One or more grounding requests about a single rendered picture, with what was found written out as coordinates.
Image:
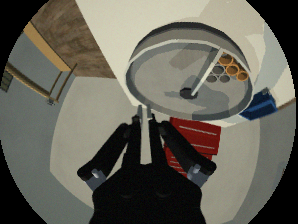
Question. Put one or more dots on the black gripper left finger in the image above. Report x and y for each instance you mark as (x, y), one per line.
(96, 171)

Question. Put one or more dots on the grey metal bushing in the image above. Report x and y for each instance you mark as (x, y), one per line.
(218, 70)
(224, 78)
(211, 79)

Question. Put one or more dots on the grey round turning table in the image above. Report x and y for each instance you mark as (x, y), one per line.
(176, 67)

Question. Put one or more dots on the blue plastic crate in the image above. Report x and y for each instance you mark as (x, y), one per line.
(267, 108)

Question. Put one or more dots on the bronze bushing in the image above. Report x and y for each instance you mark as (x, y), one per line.
(242, 76)
(226, 60)
(233, 68)

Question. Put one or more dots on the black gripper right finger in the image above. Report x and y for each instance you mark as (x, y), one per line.
(198, 168)

